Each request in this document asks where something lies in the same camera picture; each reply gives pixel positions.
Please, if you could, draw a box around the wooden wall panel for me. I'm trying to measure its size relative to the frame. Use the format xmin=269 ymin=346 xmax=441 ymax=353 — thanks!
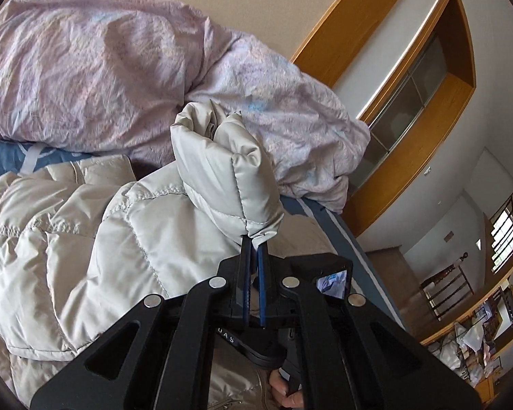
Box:
xmin=291 ymin=0 xmax=425 ymax=89

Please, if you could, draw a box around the sliding glass window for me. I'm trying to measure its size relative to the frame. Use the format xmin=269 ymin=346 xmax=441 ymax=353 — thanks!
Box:
xmin=359 ymin=34 xmax=448 ymax=189

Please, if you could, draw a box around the light purple crumpled duvet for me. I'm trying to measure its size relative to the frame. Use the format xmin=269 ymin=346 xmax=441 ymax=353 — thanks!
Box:
xmin=0 ymin=0 xmax=372 ymax=215

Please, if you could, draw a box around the person's right hand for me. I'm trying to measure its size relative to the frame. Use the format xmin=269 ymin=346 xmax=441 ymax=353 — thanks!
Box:
xmin=268 ymin=369 xmax=307 ymax=410

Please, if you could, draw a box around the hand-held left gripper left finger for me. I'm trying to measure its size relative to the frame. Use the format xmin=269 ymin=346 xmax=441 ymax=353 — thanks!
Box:
xmin=30 ymin=238 xmax=254 ymax=410

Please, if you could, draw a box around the barred window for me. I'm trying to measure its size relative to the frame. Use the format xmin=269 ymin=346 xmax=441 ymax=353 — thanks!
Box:
xmin=489 ymin=199 xmax=513 ymax=275

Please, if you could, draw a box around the cluttered wooden counter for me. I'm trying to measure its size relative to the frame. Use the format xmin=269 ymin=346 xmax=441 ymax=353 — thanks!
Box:
xmin=420 ymin=265 xmax=513 ymax=398

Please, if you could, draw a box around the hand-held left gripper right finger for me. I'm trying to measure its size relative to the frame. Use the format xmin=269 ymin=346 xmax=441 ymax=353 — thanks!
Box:
xmin=258 ymin=243 xmax=485 ymax=410

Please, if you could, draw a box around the black metal railing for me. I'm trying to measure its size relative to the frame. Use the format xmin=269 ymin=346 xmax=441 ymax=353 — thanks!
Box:
xmin=419 ymin=264 xmax=476 ymax=322

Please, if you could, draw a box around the white plastic bag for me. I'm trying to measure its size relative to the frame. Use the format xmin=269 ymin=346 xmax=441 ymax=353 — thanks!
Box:
xmin=452 ymin=320 xmax=486 ymax=353

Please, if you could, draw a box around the blue white striped bed sheet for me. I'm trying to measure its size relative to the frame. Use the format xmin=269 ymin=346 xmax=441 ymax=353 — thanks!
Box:
xmin=0 ymin=137 xmax=408 ymax=336

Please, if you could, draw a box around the beige puffer jacket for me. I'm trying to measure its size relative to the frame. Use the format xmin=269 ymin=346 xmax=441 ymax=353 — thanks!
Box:
xmin=0 ymin=99 xmax=285 ymax=410

